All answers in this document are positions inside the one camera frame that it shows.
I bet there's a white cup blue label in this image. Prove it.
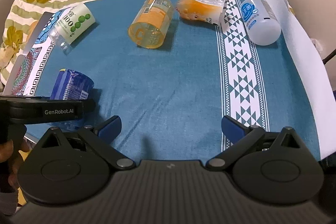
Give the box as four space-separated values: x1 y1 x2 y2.
240 0 281 46

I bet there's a clear cup orange label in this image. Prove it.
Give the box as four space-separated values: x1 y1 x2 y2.
127 0 174 50

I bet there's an orange jelly cup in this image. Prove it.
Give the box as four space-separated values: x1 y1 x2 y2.
176 0 228 26

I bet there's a person's left hand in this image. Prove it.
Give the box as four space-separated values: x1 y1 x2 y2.
1 140 30 193

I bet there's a colourful mandala mat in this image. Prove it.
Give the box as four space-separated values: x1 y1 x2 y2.
2 8 69 96

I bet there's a teal patterned cloth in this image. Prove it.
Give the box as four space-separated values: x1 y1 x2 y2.
35 0 321 161

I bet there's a white cloth sheet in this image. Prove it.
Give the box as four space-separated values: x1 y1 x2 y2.
266 0 335 160

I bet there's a black cable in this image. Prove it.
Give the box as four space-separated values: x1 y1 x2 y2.
322 48 336 65

